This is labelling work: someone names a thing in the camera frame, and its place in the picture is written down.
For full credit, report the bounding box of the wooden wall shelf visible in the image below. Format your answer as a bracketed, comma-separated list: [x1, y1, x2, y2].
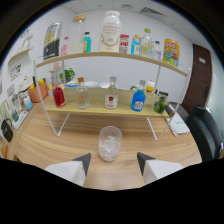
[7, 46, 34, 64]

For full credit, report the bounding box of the white wooden two-tier shelf rack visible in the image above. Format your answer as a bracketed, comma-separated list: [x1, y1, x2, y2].
[32, 50, 192, 142]

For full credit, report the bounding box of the large white bottle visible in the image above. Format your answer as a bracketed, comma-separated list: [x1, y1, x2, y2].
[98, 9, 122, 53]

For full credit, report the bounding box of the white bowl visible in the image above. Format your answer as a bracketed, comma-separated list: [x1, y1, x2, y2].
[83, 80, 100, 89]

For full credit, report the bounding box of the black chair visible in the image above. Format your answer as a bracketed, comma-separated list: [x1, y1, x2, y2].
[185, 105, 224, 163]

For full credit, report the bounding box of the small clear plastic bottle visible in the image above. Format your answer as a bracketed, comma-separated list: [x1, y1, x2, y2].
[152, 40, 163, 61]

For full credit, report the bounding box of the blue liquid bottle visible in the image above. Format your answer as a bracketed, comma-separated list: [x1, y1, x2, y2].
[130, 79, 147, 113]

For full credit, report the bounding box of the small red liquid bottle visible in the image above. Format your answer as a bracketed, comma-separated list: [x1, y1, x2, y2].
[52, 83, 67, 109]

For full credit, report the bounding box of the black handbag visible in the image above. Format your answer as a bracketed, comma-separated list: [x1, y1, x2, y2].
[0, 118, 14, 143]

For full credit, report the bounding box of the pink drink bottle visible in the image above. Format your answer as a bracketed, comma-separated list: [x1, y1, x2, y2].
[60, 36, 69, 57]

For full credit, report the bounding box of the orange storage basket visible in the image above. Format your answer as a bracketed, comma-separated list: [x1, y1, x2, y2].
[27, 81, 49, 104]

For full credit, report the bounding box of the white tray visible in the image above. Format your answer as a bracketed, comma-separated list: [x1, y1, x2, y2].
[11, 110, 30, 131]

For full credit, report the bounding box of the white pouch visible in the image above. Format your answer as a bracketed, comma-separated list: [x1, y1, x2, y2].
[165, 111, 191, 138]

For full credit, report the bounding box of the green potted plant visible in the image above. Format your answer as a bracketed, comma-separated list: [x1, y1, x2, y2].
[59, 68, 76, 84]

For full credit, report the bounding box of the clear bottle with red label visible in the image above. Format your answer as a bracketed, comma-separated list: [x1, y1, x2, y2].
[104, 76, 119, 111]

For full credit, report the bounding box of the large glass jar cork lid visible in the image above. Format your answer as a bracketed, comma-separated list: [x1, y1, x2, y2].
[66, 13, 87, 55]

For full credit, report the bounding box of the green cup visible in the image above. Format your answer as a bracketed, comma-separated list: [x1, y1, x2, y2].
[11, 109, 20, 123]

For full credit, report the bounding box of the teal drink bottle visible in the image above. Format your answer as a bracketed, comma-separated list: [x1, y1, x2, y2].
[82, 31, 92, 54]

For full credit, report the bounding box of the clear glass with ice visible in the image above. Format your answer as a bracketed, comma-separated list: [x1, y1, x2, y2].
[97, 125, 123, 163]

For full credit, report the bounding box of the light blue drink bottle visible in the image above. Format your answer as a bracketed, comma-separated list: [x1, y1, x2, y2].
[130, 34, 142, 56]

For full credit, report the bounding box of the red and white can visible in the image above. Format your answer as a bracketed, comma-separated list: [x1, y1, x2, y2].
[118, 33, 130, 55]

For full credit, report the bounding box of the blue and white cup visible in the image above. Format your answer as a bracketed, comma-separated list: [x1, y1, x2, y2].
[23, 95, 34, 112]

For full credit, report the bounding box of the dark brown door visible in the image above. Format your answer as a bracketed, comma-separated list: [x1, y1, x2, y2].
[181, 43, 213, 115]

